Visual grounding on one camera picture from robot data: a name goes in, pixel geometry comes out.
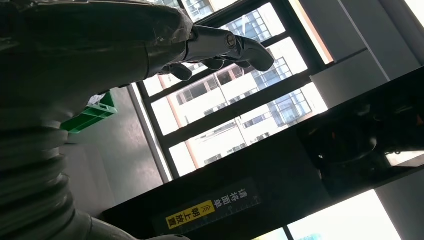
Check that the white window sill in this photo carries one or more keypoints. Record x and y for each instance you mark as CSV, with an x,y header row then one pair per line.
x,y
149,132

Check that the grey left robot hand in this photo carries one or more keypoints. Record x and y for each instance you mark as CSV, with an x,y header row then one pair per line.
x,y
82,49

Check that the dark window frame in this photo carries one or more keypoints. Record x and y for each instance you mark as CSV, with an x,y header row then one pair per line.
x,y
238,106

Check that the green plastic crate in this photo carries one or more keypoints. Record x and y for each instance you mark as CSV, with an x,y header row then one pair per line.
x,y
86,119

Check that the grey parcel bag red print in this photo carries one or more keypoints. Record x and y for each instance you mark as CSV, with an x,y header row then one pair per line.
x,y
96,99

